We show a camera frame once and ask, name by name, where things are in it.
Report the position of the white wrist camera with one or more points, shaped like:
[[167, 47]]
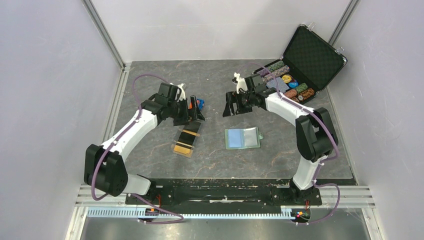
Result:
[[240, 82], [181, 95]]

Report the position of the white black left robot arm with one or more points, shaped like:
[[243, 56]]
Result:
[[105, 167]]

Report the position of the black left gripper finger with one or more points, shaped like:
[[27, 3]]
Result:
[[198, 113], [193, 108]]

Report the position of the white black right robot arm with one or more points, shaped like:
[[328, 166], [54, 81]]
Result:
[[314, 129]]

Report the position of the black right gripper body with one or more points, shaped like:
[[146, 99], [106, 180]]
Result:
[[244, 102]]

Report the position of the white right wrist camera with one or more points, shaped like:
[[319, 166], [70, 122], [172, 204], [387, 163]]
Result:
[[240, 82]]

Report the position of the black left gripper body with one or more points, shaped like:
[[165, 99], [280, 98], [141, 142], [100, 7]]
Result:
[[181, 114]]

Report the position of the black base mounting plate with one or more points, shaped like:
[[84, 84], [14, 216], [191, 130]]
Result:
[[229, 195]]

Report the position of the blue orange card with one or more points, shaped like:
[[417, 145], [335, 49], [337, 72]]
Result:
[[200, 103]]

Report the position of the green card holder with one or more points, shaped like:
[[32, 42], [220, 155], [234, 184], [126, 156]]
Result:
[[242, 138]]

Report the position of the black poker chip case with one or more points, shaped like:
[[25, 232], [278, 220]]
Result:
[[310, 59]]

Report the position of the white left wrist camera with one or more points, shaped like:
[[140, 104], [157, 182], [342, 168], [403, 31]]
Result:
[[181, 95]]

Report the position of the clear tray with cards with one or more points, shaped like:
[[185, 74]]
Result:
[[185, 139]]

